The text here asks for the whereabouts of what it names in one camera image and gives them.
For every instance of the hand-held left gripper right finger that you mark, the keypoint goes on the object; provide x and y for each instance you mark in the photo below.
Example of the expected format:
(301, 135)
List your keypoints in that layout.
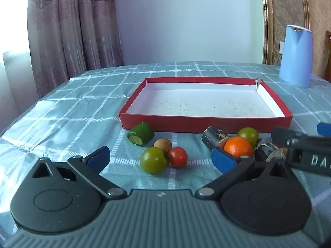
(223, 160)

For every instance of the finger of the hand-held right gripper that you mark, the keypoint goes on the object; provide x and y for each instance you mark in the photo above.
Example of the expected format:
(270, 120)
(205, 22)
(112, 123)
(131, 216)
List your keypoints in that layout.
(284, 133)
(324, 129)

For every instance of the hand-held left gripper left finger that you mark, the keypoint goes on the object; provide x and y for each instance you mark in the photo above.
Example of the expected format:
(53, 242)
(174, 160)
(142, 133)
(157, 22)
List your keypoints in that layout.
(99, 157)

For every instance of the orange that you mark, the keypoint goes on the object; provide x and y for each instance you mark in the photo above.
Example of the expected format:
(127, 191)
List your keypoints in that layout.
(238, 146)

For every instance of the mottled dark sugarcane piece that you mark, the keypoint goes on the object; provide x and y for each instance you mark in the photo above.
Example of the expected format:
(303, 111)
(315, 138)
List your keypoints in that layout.
(213, 135)

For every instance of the green tomato with stem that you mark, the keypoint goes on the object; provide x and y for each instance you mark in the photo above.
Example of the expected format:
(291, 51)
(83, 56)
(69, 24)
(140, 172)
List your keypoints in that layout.
(152, 161)
(248, 133)

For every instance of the red cherry tomato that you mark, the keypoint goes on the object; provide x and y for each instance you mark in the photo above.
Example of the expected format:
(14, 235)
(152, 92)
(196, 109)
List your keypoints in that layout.
(178, 157)

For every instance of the green cucumber piece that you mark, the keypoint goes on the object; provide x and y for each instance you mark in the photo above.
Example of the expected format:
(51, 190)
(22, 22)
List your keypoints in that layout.
(141, 133)

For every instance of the brown longan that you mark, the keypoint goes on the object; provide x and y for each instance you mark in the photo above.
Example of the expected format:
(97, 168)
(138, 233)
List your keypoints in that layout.
(163, 144)

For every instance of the red cardboard box tray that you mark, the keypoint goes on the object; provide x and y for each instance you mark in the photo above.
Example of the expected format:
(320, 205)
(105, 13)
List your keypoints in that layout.
(201, 100)

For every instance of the teal checked tablecloth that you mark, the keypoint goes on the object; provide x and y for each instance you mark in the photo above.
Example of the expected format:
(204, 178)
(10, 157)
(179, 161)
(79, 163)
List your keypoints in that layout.
(64, 113)

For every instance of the light blue kettle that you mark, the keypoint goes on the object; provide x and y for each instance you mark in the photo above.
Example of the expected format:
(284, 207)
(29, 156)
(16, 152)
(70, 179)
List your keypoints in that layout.
(294, 56)

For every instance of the white sheer curtain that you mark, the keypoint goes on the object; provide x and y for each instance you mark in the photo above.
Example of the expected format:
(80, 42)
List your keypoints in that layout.
(15, 82)

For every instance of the gold framed patterned panel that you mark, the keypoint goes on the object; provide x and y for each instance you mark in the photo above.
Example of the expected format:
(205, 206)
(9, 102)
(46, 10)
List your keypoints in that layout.
(284, 5)

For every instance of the brown patterned curtain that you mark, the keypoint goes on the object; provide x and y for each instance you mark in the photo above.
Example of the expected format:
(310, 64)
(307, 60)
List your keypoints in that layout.
(72, 31)

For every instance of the white wall socket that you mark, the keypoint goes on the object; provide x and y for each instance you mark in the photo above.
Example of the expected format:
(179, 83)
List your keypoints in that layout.
(282, 47)

